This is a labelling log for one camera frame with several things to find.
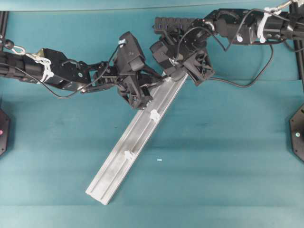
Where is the aluminium rail profile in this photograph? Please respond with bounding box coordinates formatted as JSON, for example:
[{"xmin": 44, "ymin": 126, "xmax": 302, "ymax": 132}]
[{"xmin": 85, "ymin": 74, "xmax": 188, "ymax": 205}]

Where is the black right frame post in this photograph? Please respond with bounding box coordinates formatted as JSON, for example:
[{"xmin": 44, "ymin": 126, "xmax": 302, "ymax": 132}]
[{"xmin": 289, "ymin": 0, "xmax": 304, "ymax": 85}]

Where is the white cable ring middle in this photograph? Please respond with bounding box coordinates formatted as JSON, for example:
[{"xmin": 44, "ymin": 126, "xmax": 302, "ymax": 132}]
[{"xmin": 149, "ymin": 109, "xmax": 160, "ymax": 122}]

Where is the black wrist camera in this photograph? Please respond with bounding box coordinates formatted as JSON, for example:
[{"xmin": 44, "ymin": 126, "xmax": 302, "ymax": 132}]
[
  {"xmin": 150, "ymin": 41, "xmax": 186, "ymax": 79},
  {"xmin": 116, "ymin": 31, "xmax": 145, "ymax": 73}
]

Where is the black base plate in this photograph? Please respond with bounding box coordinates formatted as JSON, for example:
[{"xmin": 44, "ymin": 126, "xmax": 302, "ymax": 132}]
[
  {"xmin": 0, "ymin": 109, "xmax": 10, "ymax": 155},
  {"xmin": 289, "ymin": 105, "xmax": 304, "ymax": 161}
]

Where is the black left frame post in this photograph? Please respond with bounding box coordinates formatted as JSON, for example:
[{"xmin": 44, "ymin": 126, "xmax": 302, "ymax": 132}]
[{"xmin": 0, "ymin": 11, "xmax": 9, "ymax": 51}]

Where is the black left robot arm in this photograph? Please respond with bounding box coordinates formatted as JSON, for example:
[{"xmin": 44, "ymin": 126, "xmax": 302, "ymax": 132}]
[{"xmin": 0, "ymin": 48, "xmax": 164, "ymax": 110}]

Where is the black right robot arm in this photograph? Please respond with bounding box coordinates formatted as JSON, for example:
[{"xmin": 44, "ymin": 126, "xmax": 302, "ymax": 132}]
[{"xmin": 178, "ymin": 7, "xmax": 304, "ymax": 88}]

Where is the black USB hub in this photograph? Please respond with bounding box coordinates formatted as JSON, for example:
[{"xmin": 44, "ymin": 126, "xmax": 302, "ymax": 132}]
[{"xmin": 153, "ymin": 17, "xmax": 196, "ymax": 35}]

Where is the black frame post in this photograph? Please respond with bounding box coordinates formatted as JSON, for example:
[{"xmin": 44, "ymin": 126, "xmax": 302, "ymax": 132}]
[
  {"xmin": 289, "ymin": 0, "xmax": 304, "ymax": 85},
  {"xmin": 0, "ymin": 11, "xmax": 9, "ymax": 51}
]

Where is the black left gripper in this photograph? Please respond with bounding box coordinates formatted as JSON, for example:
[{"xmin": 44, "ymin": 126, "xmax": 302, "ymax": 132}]
[{"xmin": 116, "ymin": 64, "xmax": 166, "ymax": 110}]

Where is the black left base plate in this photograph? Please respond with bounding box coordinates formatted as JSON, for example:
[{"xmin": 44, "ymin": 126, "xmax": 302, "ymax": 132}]
[{"xmin": 0, "ymin": 109, "xmax": 10, "ymax": 155}]

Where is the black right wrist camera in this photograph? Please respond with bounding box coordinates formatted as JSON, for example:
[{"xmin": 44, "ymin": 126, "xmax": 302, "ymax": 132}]
[{"xmin": 150, "ymin": 41, "xmax": 186, "ymax": 79}]

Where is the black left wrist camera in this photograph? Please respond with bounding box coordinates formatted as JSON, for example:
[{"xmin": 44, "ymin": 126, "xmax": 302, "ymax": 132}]
[{"xmin": 116, "ymin": 31, "xmax": 145, "ymax": 73}]

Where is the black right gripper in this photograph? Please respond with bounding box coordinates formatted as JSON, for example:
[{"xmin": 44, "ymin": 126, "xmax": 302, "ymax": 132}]
[{"xmin": 183, "ymin": 48, "xmax": 215, "ymax": 86}]

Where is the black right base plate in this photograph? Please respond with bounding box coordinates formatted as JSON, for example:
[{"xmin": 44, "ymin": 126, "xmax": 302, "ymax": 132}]
[{"xmin": 289, "ymin": 105, "xmax": 304, "ymax": 161}]

